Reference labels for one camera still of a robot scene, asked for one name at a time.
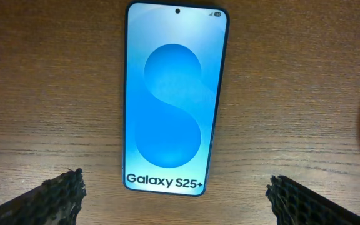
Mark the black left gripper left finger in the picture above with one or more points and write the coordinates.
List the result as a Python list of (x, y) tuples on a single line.
[(55, 201)]

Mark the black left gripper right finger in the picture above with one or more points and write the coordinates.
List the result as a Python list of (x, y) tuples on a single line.
[(294, 204)]

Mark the blue Samsung Galaxy smartphone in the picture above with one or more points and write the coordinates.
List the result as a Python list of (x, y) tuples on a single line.
[(173, 67)]

